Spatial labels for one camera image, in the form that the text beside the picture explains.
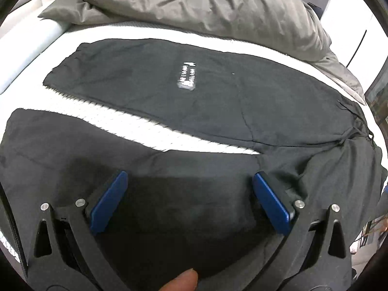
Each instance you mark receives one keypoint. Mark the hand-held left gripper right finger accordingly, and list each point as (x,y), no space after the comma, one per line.
(271,201)

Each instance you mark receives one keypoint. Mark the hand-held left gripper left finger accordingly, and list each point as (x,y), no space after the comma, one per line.
(109,201)

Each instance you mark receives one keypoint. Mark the black pants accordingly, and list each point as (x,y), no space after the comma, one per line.
(230,103)

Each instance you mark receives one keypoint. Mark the person's left hand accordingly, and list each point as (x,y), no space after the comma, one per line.
(182,280)

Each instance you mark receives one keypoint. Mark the light blue pillow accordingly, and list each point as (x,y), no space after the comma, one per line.
(27,51)

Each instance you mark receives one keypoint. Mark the white wardrobe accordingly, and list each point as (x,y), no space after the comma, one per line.
(348,30)

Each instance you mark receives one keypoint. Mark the grey duvet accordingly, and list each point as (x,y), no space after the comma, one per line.
(197,3)

